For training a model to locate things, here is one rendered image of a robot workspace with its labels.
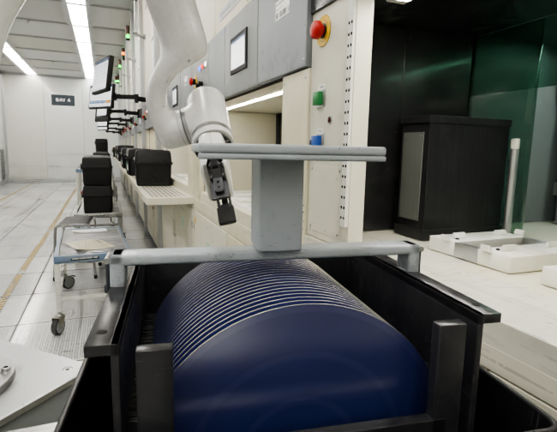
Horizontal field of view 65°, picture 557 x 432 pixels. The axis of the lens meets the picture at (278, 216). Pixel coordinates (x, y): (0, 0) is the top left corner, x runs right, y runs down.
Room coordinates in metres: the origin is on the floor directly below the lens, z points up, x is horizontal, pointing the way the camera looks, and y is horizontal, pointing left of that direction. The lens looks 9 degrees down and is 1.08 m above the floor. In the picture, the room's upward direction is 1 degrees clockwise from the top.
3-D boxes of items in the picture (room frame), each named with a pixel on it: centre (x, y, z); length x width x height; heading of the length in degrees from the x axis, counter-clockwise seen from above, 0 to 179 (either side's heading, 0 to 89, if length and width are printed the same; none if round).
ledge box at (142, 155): (3.28, 0.96, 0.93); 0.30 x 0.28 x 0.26; 19
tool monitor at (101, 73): (3.70, 1.30, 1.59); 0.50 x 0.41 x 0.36; 112
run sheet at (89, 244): (2.69, 1.19, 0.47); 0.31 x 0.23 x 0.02; 43
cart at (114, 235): (2.87, 1.24, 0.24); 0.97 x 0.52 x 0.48; 24
